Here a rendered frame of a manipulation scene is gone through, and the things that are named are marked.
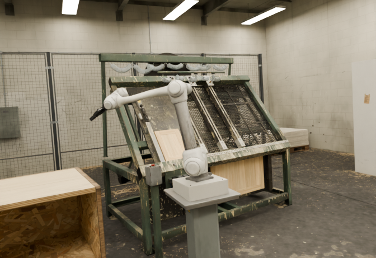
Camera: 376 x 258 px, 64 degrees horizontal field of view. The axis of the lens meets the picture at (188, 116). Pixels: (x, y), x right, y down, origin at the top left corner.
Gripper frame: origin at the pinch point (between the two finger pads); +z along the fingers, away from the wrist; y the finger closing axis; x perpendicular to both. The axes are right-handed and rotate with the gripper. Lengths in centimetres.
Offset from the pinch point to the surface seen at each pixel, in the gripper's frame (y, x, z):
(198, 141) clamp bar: -101, 70, -35
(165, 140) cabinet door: -79, 48, -11
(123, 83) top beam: -90, -38, -1
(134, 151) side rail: -42, 41, 8
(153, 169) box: -20, 69, -11
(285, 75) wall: -737, 42, -163
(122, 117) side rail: -60, 2, 8
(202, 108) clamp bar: -142, 37, -50
